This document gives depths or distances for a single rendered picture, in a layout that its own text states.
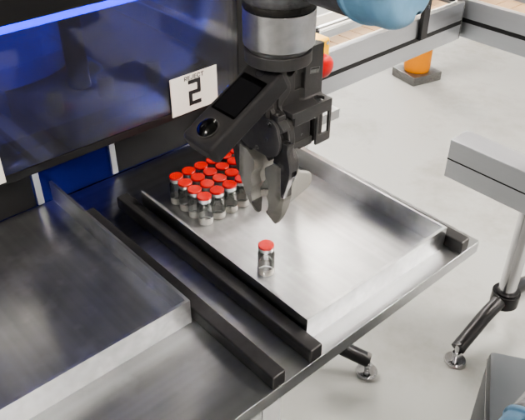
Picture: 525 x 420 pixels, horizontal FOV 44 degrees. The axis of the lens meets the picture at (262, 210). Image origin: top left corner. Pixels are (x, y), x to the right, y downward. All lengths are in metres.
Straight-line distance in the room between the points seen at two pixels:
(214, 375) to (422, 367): 1.27
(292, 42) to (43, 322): 0.44
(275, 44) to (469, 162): 1.27
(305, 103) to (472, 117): 2.55
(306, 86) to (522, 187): 1.16
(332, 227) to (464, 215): 1.65
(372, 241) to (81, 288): 0.39
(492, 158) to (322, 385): 0.76
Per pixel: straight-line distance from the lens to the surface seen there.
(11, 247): 0.96
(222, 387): 0.73
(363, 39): 1.43
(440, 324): 2.09
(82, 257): 0.91
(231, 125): 0.66
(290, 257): 0.88
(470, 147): 1.86
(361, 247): 0.90
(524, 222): 1.88
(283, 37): 0.66
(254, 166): 0.76
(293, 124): 0.71
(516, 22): 1.67
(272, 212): 0.77
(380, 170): 2.74
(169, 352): 0.77
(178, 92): 0.97
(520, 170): 1.80
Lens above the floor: 1.45
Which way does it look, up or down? 36 degrees down
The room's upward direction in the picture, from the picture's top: straight up
